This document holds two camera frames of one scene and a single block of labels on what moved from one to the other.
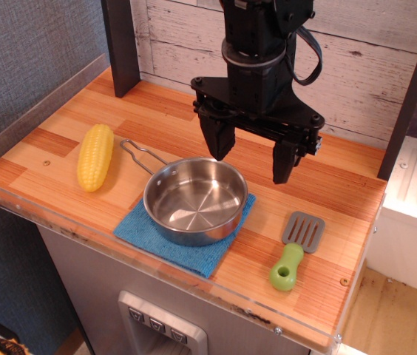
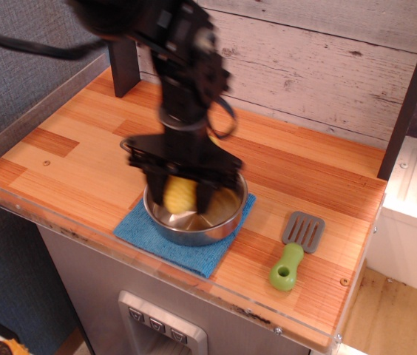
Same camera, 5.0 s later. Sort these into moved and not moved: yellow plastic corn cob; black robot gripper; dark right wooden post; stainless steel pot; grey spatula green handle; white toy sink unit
Moved: yellow plastic corn cob; black robot gripper
Not moved: white toy sink unit; grey spatula green handle; stainless steel pot; dark right wooden post
